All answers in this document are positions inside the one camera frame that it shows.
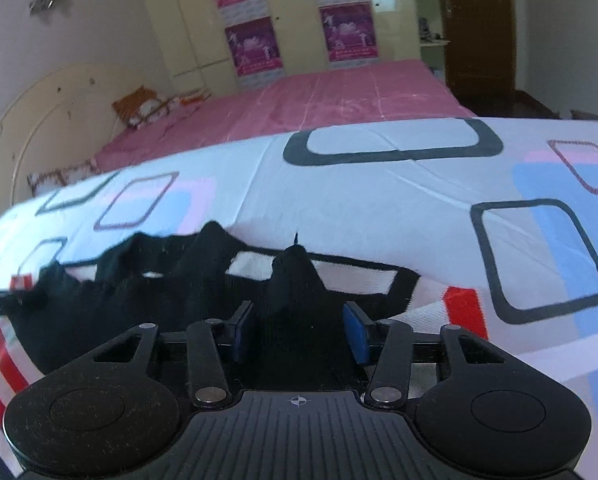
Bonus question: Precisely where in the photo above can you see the white quilt with square print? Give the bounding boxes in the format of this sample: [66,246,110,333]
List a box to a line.
[0,116,598,480]

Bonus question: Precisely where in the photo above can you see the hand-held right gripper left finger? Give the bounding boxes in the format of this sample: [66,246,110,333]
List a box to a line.
[78,301,256,410]

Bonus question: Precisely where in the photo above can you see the orange patterned pillow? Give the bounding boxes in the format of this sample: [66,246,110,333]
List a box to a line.
[111,87,181,129]

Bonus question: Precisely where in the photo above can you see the brown wooden door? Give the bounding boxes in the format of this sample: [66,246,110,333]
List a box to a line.
[435,0,518,102]

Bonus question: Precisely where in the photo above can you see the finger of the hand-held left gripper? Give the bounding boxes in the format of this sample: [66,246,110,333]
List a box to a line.
[0,286,48,319]

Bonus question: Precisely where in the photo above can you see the cream wardrobe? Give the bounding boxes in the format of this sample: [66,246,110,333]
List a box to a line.
[133,0,421,97]

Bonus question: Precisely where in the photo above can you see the cream corner shelf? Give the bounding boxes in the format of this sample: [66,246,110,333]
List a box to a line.
[408,0,453,77]

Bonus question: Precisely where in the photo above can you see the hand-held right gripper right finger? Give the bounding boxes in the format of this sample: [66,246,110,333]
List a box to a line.
[342,301,518,409]

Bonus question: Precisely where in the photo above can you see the striped cartoon print sweater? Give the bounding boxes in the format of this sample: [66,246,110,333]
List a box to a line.
[0,220,490,480]

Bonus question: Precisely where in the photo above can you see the cream round headboard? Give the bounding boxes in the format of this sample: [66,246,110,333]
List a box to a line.
[0,62,176,213]

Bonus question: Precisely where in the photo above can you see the pink bed sheet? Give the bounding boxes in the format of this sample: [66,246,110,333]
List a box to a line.
[96,57,476,174]

